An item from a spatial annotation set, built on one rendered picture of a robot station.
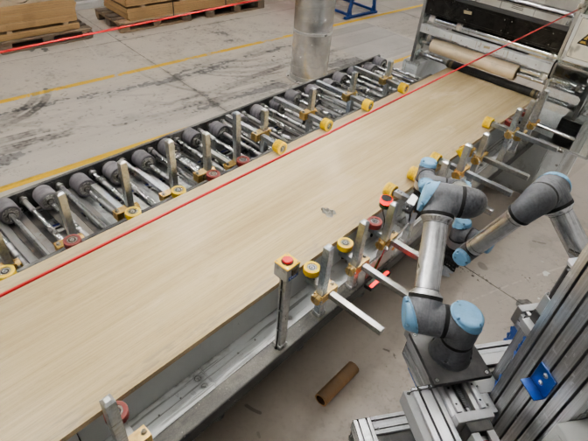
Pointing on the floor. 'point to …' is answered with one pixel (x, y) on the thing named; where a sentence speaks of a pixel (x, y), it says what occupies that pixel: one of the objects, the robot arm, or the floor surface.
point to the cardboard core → (337, 383)
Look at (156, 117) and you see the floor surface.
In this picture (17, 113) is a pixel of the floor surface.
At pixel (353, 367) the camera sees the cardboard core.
